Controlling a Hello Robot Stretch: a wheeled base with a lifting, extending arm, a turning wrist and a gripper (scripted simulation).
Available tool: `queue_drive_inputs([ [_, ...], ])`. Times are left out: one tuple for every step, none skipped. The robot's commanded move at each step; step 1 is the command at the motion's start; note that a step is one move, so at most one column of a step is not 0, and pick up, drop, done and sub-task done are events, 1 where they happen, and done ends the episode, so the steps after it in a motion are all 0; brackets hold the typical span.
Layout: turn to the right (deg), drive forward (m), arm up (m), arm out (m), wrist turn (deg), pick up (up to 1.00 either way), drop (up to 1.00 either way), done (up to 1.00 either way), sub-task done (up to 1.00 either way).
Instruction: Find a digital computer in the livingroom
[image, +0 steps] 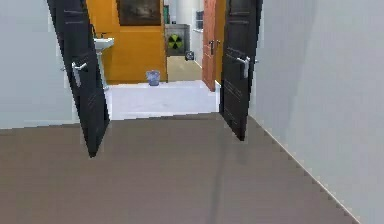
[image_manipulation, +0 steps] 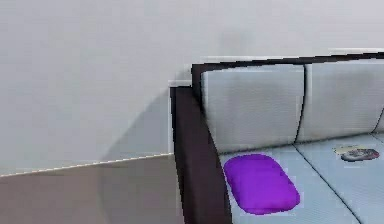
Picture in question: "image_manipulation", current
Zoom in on grey sofa with dark frame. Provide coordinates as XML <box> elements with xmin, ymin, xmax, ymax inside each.
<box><xmin>169</xmin><ymin>51</ymin><xmax>384</xmax><ymax>224</ymax></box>

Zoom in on purple pillow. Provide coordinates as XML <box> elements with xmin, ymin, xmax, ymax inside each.
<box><xmin>222</xmin><ymin>153</ymin><xmax>301</xmax><ymax>216</ymax></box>

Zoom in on dark remote control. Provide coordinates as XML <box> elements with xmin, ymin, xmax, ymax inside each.
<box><xmin>340</xmin><ymin>148</ymin><xmax>381</xmax><ymax>163</ymax></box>

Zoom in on pale flat book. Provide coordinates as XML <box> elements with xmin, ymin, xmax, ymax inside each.
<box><xmin>333</xmin><ymin>144</ymin><xmax>367</xmax><ymax>156</ymax></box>

